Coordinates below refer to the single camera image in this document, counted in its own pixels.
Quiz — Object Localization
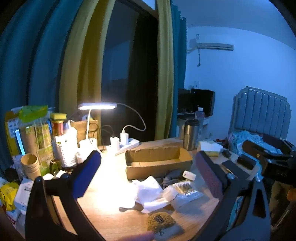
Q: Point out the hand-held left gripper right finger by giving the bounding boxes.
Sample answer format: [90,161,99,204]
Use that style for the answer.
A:
[196,151,271,241]

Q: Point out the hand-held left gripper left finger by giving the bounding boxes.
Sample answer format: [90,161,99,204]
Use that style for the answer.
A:
[25,150,109,241]

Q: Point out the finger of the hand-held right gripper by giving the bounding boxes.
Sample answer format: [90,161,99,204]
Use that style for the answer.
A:
[242,140,281,161]
[262,133,295,154]

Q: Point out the small white pouch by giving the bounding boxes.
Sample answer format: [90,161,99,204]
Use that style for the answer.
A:
[182,170,196,181]

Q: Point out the clear bag of white beads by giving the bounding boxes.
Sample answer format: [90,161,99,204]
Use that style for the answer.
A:
[163,181,204,209]

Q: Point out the grey cloth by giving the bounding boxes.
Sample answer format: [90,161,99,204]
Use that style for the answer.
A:
[156,170,183,190]

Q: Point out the cardboard box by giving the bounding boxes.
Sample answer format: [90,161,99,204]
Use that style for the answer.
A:
[125,146,193,181]

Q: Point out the white tissue paper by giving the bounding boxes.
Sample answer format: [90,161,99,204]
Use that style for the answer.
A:
[119,175,170,214]

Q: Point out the light blue blanket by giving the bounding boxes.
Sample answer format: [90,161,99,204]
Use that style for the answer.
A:
[228,130,284,156]

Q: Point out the small black box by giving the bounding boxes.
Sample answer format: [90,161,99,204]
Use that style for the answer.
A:
[237,155,257,169]

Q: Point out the flat black phone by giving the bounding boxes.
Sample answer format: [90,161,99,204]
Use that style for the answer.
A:
[221,160,250,180]

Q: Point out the grey padded headboard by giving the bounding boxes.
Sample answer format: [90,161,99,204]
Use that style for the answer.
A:
[229,86,292,139]

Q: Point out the white woven basket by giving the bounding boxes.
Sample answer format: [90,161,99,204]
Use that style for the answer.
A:
[53,134,78,167]

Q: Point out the stainless steel tumbler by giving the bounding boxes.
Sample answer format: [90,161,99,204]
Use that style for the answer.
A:
[183,119,200,151]

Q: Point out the brown cardboard carton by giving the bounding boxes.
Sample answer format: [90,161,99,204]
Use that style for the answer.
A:
[70,119,99,142]

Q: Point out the red jar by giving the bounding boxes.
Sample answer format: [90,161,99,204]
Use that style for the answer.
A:
[52,119,65,136]

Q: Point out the white power strip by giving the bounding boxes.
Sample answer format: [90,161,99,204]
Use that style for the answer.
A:
[106,138,140,152]

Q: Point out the stack of paper cups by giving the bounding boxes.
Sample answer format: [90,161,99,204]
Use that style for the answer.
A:
[21,153,41,181]

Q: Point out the clear plastic water bottle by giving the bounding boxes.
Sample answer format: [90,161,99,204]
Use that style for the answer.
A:
[195,107,205,139]

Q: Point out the green wrapped paper tubes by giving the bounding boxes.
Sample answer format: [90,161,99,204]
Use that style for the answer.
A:
[18,105,55,176]

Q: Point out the white carton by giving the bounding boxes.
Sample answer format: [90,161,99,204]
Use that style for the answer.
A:
[14,178,35,214]

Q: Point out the brown fuzzy pouch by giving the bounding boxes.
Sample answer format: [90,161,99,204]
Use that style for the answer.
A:
[147,212,184,239]

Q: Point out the black television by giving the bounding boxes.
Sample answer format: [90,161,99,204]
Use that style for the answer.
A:
[178,88,215,117]

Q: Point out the white desk lamp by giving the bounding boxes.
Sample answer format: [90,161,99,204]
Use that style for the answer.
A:
[78,102,117,151]

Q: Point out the yellow plastic bag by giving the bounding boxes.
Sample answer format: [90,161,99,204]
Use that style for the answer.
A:
[0,182,20,211]

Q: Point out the yellow carton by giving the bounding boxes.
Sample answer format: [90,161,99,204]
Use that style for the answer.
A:
[5,111,21,156]

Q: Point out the narrow yellow curtain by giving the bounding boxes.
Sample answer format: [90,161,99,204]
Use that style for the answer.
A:
[154,0,174,141]

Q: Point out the wide yellow curtain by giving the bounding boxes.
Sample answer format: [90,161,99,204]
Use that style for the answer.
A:
[59,0,116,121]

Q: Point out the white air conditioner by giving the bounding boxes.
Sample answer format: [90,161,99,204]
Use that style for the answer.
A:
[190,38,234,52]

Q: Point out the dark window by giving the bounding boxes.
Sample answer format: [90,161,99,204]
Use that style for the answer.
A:
[97,0,160,145]

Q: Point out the wide blue curtain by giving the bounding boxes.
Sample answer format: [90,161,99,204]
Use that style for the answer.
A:
[0,0,97,163]

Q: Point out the black cable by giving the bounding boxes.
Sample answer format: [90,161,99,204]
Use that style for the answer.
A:
[89,123,116,149]

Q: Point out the white charging cable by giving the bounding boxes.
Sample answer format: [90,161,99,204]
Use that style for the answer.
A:
[116,103,147,135]

